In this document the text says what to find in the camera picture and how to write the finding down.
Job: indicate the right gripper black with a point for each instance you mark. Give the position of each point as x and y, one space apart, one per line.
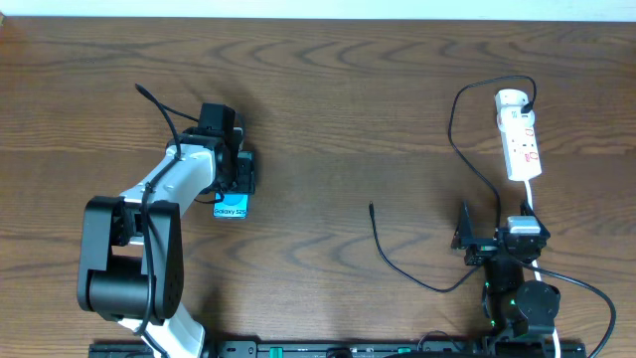
463 239

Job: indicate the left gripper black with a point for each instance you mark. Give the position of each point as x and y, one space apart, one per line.
245 172

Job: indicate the blue Galaxy smartphone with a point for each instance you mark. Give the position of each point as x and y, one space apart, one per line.
233 206

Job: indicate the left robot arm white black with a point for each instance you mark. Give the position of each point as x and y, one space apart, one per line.
131 265

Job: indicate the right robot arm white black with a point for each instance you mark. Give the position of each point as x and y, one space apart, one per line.
522 311

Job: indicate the white usb charger plug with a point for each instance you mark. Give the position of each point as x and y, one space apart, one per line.
512 117

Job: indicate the white power strip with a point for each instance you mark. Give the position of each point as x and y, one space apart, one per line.
520 146

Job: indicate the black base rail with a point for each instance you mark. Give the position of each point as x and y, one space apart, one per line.
428 348

